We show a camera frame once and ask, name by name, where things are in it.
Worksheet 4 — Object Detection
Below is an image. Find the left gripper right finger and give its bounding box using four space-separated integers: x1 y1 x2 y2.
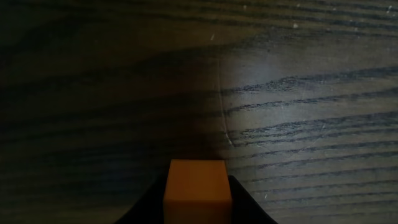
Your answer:
228 174 279 224

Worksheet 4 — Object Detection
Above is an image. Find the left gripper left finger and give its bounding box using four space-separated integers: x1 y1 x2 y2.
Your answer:
113 173 169 224

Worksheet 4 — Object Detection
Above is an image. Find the orange cube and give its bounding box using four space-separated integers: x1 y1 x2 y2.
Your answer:
162 159 233 224

